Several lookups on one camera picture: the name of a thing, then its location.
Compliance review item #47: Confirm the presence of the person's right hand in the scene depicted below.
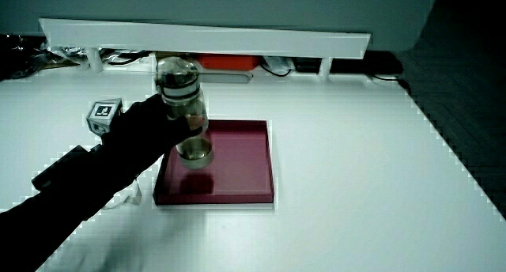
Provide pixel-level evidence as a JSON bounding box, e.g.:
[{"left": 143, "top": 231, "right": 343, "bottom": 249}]
[{"left": 85, "top": 93, "right": 203, "bottom": 179}]

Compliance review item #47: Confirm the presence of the clear glass bottle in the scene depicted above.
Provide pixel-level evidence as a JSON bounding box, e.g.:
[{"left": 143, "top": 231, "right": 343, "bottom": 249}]
[{"left": 153, "top": 56, "right": 215, "bottom": 171}]

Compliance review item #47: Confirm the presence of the person's right forearm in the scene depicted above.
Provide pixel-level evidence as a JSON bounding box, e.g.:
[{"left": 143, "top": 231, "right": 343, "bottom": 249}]
[{"left": 0, "top": 144, "right": 140, "bottom": 272}]

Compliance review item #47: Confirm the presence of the grey flat bar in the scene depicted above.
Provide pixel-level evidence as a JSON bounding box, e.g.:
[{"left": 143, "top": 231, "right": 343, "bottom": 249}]
[{"left": 199, "top": 70, "right": 254, "bottom": 85}]

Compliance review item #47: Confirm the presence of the dark red tray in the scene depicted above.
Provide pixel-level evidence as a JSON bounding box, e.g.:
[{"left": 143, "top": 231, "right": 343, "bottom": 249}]
[{"left": 152, "top": 119, "right": 276, "bottom": 206}]

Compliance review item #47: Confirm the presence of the white shelf riser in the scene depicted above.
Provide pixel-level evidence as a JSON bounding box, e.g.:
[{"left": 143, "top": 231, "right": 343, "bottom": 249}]
[{"left": 38, "top": 17, "right": 372, "bottom": 80}]

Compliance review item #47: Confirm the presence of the orange box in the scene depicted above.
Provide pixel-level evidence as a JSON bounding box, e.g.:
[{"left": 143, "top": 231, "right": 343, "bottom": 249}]
[{"left": 196, "top": 53, "right": 260, "bottom": 72}]

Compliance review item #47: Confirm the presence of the dark clutter pile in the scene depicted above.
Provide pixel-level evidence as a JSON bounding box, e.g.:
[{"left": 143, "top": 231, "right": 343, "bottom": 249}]
[{"left": 0, "top": 33, "right": 86, "bottom": 81}]

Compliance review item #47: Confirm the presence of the white plastic bag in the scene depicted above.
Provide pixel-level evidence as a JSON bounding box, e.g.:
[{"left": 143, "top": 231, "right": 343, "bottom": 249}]
[{"left": 261, "top": 55, "right": 296, "bottom": 76}]

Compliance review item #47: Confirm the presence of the black cable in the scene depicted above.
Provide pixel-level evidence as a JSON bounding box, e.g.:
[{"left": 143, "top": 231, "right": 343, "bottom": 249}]
[{"left": 369, "top": 73, "right": 413, "bottom": 96}]

